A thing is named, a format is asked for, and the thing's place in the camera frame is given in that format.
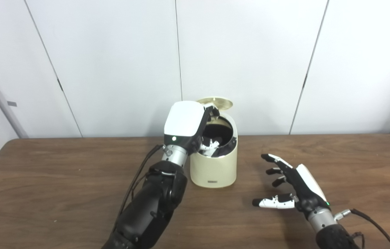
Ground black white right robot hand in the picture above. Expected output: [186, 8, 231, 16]
[252, 154, 331, 216]

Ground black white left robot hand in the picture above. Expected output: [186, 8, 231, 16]
[163, 101, 223, 158]

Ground cream round bin lid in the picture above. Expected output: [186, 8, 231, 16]
[196, 97, 234, 110]

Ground cream-colored bin body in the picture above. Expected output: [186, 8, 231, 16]
[190, 112, 239, 188]

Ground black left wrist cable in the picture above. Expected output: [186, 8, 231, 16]
[112, 144, 164, 236]

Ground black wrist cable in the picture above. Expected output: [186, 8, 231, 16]
[112, 144, 164, 236]
[335, 209, 390, 249]

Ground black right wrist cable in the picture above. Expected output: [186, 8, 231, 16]
[335, 209, 390, 249]

